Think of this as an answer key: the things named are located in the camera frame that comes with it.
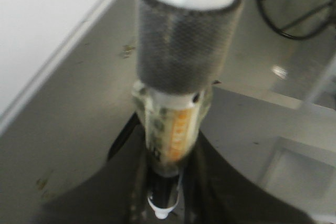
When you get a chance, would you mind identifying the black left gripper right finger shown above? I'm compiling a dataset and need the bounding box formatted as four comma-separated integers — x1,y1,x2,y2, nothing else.
183,79,318,224

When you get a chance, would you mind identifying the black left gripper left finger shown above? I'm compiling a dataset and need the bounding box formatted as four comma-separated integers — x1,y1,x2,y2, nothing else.
39,114,148,223

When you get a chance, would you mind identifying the white marker with black grip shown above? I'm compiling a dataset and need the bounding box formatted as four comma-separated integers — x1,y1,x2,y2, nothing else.
132,0,240,220

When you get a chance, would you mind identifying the white whiteboard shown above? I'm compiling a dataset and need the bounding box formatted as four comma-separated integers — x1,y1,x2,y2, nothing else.
0,0,148,130

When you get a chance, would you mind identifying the black wire stool base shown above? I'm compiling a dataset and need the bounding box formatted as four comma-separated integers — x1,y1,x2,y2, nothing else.
255,0,335,40

